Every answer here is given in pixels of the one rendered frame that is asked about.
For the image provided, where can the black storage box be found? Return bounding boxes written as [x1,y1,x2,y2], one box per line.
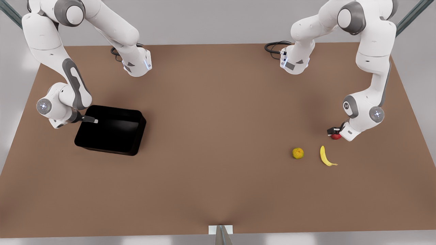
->
[74,105,147,157]

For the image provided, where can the yellow banana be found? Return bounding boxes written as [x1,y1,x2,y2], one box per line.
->
[320,146,338,167]

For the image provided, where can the black cable loop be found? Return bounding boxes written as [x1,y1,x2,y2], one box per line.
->
[111,43,144,62]
[264,41,293,60]

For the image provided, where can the silver frame post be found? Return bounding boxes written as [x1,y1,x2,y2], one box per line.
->
[208,225,234,245]
[395,0,435,37]
[0,0,24,29]

